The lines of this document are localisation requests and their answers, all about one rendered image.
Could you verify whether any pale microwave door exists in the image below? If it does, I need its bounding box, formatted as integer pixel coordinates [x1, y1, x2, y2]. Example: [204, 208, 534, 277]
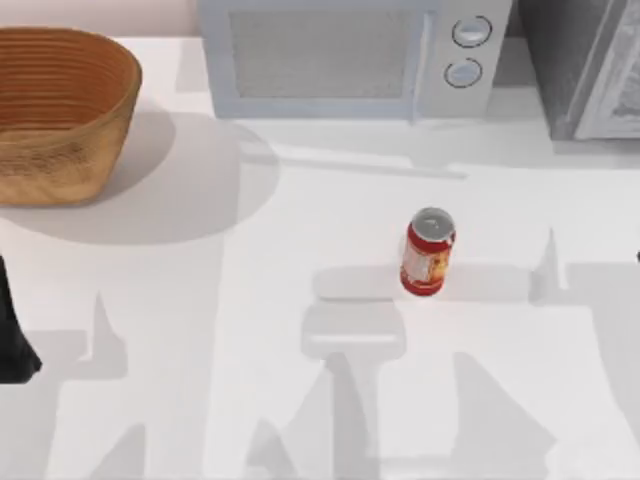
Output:
[195, 0, 443, 121]

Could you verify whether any pale microwave oven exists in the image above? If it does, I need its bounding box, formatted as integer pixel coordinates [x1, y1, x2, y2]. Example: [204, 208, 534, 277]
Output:
[195, 0, 514, 125]

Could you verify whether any brown wicker basket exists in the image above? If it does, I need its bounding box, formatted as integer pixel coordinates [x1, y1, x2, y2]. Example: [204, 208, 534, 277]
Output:
[0, 27, 144, 207]

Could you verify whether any round microwave knob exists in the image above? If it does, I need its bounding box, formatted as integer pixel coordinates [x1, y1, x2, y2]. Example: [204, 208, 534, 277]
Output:
[443, 56, 484, 90]
[451, 13, 494, 49]

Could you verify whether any red and white can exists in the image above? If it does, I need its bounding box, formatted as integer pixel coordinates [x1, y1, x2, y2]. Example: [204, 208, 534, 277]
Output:
[398, 206, 457, 297]

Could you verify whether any grey cabinet door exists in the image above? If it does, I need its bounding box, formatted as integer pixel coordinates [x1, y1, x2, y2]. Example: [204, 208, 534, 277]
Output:
[572, 0, 640, 141]

